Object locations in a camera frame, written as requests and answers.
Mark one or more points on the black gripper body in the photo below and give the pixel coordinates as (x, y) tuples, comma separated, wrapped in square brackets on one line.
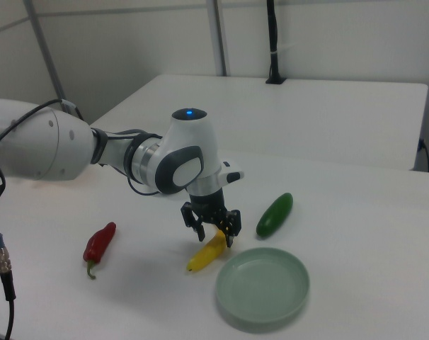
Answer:
[(207, 205)]

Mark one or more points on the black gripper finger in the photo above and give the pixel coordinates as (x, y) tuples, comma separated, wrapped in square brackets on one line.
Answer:
[(200, 232), (232, 226)]

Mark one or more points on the yellow banana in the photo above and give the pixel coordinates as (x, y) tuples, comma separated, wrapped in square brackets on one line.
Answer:
[(207, 255)]

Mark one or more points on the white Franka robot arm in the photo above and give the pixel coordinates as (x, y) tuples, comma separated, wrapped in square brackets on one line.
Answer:
[(58, 148)]

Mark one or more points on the pale green plastic plate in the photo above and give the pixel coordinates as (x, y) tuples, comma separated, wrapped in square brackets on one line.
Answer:
[(262, 285)]

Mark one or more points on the green cucumber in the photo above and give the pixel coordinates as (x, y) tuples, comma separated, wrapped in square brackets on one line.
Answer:
[(274, 216)]

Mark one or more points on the red chili pepper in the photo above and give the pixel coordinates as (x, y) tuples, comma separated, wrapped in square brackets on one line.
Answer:
[(99, 242)]

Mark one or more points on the white adjoining table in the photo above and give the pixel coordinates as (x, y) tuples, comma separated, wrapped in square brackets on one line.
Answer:
[(306, 117)]

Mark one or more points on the black stand base clamp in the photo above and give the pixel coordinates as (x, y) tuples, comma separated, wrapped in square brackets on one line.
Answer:
[(275, 80)]

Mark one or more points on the black stand pole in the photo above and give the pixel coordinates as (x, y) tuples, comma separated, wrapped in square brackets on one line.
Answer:
[(273, 35)]

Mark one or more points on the wide grey partition post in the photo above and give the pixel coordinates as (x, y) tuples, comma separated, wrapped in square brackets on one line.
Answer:
[(219, 35)]

